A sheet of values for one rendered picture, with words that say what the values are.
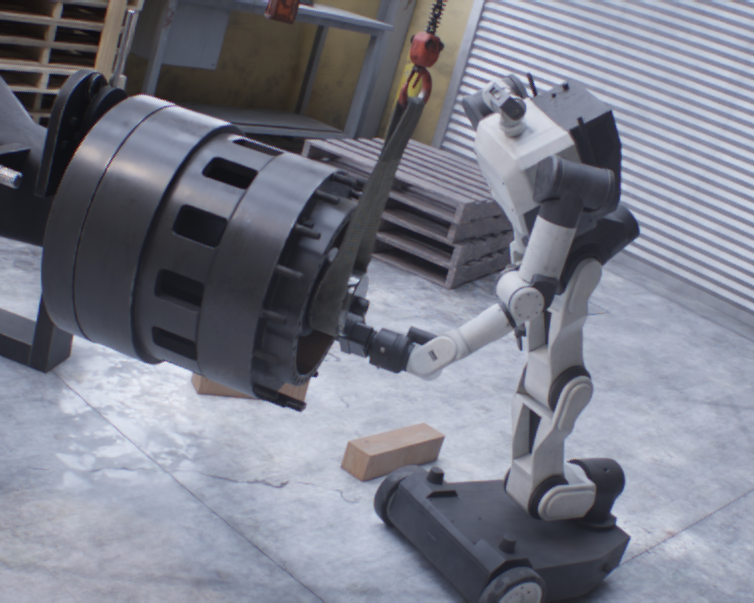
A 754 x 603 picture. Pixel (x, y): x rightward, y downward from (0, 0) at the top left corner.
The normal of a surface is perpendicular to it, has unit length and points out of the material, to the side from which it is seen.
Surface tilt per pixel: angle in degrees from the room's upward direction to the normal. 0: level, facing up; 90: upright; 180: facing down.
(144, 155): 42
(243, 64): 90
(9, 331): 0
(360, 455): 90
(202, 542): 0
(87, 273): 98
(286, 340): 105
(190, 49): 90
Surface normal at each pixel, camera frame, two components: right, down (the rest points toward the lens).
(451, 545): -0.81, -0.06
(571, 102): -0.34, -0.72
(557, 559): 0.28, -0.91
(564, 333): 0.55, 0.70
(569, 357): 0.51, 0.40
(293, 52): 0.71, 0.40
